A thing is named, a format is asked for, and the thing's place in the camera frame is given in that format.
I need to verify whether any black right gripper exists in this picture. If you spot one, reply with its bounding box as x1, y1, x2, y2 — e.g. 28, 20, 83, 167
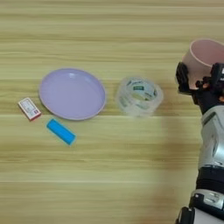
175, 61, 224, 116

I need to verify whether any pink plastic cup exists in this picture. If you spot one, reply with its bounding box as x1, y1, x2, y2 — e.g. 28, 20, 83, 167
181, 38, 224, 90

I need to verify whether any clear tape roll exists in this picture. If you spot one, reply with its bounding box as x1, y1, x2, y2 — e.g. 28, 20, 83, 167
115, 76, 165, 118

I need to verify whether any blue rectangular bar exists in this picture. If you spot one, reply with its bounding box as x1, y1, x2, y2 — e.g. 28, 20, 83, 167
45, 117, 77, 146

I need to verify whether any black box with white label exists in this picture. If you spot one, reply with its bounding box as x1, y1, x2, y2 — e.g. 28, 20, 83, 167
210, 62, 224, 88

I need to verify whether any purple round plate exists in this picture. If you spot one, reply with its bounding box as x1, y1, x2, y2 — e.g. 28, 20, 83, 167
38, 67, 107, 122

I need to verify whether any small red white box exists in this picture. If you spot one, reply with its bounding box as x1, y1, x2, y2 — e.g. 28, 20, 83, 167
17, 97, 42, 123

